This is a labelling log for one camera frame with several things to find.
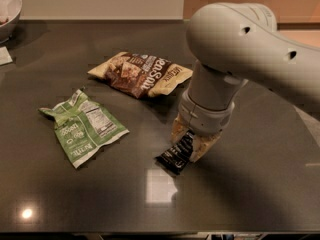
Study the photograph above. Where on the brown cream sea salt chips bag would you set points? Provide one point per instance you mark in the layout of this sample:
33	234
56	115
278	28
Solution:
141	76

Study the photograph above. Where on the black rxbar chocolate bar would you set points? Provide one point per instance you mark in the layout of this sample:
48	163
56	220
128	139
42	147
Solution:
178	156

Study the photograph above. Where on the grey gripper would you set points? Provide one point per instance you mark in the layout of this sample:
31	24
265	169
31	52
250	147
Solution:
204	118

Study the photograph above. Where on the white paper napkin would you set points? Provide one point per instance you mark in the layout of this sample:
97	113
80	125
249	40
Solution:
5	57

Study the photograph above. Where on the green snack bag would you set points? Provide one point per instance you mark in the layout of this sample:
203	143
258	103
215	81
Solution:
83	126

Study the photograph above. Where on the grey bowl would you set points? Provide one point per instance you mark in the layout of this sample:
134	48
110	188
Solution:
9	16

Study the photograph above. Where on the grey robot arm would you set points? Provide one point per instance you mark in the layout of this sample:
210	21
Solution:
234	44

